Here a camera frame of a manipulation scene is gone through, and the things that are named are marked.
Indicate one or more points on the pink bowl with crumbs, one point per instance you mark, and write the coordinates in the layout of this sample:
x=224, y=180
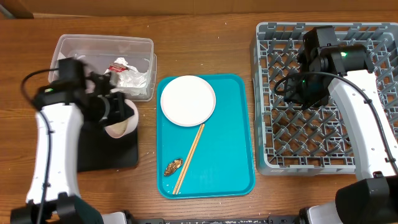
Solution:
x=125, y=127

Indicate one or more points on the red snack wrapper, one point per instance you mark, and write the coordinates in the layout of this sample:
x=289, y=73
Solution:
x=116, y=67

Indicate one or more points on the wooden chopstick left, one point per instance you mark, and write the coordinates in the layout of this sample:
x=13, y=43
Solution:
x=186, y=161

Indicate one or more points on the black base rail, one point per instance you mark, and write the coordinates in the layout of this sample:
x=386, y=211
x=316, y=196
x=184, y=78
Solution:
x=272, y=219

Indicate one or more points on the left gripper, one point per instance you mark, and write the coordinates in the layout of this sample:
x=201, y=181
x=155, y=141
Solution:
x=123, y=111

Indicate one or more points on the black tray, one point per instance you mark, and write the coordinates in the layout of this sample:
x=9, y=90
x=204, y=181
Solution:
x=97, y=150

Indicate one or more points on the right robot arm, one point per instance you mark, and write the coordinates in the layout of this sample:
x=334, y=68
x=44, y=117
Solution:
x=346, y=73

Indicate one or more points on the clear plastic bin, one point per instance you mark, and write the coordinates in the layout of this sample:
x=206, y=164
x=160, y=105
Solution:
x=99, y=51

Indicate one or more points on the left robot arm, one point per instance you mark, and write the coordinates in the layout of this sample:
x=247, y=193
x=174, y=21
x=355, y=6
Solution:
x=61, y=108

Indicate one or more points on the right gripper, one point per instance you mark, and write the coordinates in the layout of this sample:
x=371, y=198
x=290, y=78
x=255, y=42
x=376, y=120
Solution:
x=296, y=97

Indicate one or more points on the grey dish rack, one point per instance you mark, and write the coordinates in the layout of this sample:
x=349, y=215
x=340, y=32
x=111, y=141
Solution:
x=292, y=141

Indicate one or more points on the wooden chopstick right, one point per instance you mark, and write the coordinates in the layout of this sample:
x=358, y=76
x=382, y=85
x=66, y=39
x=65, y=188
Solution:
x=190, y=160

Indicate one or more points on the teal plastic tray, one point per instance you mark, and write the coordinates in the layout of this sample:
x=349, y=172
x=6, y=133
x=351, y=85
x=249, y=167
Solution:
x=222, y=163

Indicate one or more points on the brown food scrap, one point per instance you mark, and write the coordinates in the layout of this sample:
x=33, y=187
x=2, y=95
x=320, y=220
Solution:
x=173, y=167

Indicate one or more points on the large white plate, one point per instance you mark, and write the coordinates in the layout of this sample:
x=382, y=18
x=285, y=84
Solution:
x=188, y=101

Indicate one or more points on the white napkin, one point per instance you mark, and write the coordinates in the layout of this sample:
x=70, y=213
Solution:
x=131, y=82

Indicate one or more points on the wooden chopstick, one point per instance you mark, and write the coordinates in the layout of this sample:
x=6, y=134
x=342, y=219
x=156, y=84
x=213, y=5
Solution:
x=190, y=160
x=186, y=161

